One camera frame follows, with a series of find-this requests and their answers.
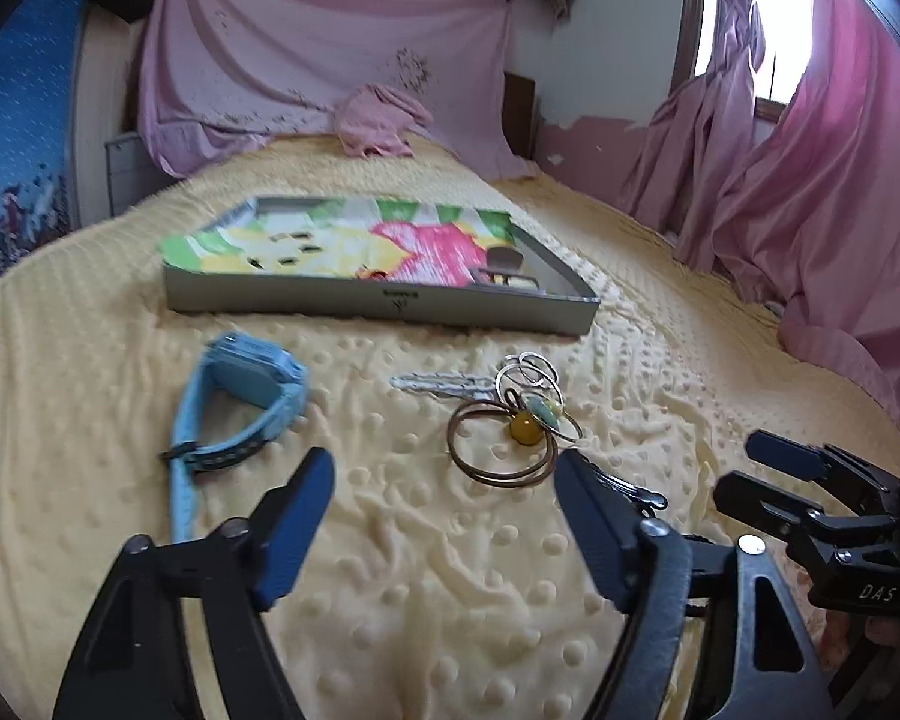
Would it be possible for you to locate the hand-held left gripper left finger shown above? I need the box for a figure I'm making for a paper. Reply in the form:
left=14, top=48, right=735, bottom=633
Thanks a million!
left=51, top=447, right=336, bottom=720

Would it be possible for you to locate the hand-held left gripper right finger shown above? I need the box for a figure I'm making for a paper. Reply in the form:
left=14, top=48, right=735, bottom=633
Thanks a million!
left=553, top=448, right=837, bottom=720

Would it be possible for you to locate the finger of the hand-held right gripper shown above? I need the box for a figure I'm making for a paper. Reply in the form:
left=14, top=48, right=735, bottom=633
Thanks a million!
left=715, top=471, right=822, bottom=541
left=745, top=430, right=900, bottom=518

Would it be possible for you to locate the small metal hair clip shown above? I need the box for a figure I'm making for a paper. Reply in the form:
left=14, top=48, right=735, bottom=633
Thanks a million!
left=591, top=467, right=665, bottom=509

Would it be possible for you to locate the thin silver bangle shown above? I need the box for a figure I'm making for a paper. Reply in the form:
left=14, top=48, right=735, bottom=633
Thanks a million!
left=538, top=405, right=584, bottom=442

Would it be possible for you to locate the yellow bead hair tie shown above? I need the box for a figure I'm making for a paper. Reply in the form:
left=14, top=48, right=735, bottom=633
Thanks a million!
left=508, top=397, right=565, bottom=445

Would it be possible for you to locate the light blue smartwatch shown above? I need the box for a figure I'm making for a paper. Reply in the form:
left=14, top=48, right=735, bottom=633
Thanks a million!
left=161, top=331, right=310, bottom=541

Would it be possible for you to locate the silver patterned hair clip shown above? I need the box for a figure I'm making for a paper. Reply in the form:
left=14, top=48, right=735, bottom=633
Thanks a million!
left=390, top=373, right=492, bottom=400

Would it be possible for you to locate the grey tray with colourful lining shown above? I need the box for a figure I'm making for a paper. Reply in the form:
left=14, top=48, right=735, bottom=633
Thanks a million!
left=160, top=195, right=602, bottom=337

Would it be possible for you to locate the person's right hand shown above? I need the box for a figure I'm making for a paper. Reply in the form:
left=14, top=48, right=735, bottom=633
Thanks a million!
left=823, top=604, right=862, bottom=683

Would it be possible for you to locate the yellow dotted blanket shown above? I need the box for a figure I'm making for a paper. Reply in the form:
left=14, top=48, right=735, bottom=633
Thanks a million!
left=0, top=131, right=900, bottom=720

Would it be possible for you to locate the pink curtain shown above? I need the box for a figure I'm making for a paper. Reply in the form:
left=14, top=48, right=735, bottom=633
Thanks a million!
left=619, top=0, right=900, bottom=437

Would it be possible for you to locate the brown hair claw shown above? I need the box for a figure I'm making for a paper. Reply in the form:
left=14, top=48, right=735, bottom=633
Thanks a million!
left=478, top=246, right=542, bottom=292

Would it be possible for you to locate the white drawer cabinet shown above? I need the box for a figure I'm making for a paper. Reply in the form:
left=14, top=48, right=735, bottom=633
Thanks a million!
left=105, top=131, right=149, bottom=217

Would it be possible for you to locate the pink crumpled towel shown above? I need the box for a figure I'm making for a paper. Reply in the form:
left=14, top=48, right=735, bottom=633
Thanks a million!
left=335, top=85, right=434, bottom=160

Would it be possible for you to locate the dark wooden board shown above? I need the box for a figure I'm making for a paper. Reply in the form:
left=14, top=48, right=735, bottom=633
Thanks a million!
left=502, top=73, right=539, bottom=163

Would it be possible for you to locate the window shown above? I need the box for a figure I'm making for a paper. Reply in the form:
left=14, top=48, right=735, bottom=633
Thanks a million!
left=691, top=0, right=815, bottom=122

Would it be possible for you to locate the light wooden cupboard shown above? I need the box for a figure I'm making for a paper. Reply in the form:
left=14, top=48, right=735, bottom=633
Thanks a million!
left=71, top=4, right=155, bottom=230

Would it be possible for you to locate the pink hanging sheet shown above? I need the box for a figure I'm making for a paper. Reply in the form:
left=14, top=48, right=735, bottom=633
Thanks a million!
left=136, top=0, right=535, bottom=181

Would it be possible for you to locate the blue printed wardrobe cloth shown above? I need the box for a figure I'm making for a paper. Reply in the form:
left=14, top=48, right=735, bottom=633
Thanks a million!
left=0, top=0, right=115, bottom=302

